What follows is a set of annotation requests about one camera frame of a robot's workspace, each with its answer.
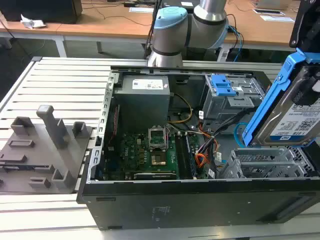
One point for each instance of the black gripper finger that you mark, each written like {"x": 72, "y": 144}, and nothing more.
{"x": 307, "y": 91}

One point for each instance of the hard disk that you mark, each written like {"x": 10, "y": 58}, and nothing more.
{"x": 280, "y": 117}

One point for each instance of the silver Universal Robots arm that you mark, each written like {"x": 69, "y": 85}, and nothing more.
{"x": 170, "y": 37}

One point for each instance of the grey metal disk bay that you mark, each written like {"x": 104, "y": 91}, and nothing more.
{"x": 265, "y": 167}

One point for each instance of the white paper sheet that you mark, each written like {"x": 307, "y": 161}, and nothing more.
{"x": 141, "y": 10}
{"x": 276, "y": 18}

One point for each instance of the grey metal drive cage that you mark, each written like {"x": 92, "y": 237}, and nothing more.
{"x": 225, "y": 105}

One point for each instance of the blue plastic drive latch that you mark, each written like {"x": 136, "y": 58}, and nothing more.
{"x": 222, "y": 86}

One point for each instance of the RAM stick with blue label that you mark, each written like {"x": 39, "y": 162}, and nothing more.
{"x": 190, "y": 157}

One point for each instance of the CPU socket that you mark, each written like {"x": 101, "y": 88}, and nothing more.
{"x": 158, "y": 160}

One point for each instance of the grey power supply unit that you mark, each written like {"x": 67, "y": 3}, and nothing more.
{"x": 142, "y": 105}

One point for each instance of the black graphics card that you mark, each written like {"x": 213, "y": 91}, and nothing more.
{"x": 155, "y": 175}

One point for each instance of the black open PC case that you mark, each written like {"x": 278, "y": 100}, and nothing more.
{"x": 175, "y": 205}

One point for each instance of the green motherboard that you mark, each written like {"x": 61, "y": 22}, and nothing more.
{"x": 135, "y": 155}

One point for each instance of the wooden desk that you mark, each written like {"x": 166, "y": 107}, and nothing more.
{"x": 100, "y": 25}

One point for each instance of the grey parts rack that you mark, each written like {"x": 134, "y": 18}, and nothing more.
{"x": 50, "y": 160}

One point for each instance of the black box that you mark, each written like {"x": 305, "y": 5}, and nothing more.
{"x": 40, "y": 11}

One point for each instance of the crumpled white paper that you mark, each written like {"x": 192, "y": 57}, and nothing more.
{"x": 31, "y": 22}

